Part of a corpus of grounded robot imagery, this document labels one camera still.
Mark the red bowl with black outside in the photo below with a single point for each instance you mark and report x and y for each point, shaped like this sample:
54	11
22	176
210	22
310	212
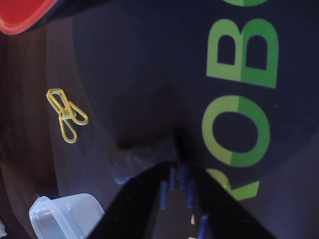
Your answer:
17	15

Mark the grey mat with WOWROBO print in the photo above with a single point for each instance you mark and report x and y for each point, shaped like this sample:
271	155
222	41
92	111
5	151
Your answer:
154	49

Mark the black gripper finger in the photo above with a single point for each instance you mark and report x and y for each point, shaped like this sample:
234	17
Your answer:
219	214
129	206

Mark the clear plastic container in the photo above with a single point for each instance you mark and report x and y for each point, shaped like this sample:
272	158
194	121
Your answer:
64	216

